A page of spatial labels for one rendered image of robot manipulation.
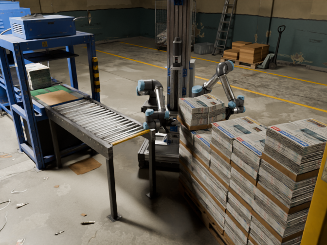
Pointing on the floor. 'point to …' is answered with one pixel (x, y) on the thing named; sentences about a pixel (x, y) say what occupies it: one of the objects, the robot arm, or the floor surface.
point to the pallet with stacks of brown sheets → (246, 54)
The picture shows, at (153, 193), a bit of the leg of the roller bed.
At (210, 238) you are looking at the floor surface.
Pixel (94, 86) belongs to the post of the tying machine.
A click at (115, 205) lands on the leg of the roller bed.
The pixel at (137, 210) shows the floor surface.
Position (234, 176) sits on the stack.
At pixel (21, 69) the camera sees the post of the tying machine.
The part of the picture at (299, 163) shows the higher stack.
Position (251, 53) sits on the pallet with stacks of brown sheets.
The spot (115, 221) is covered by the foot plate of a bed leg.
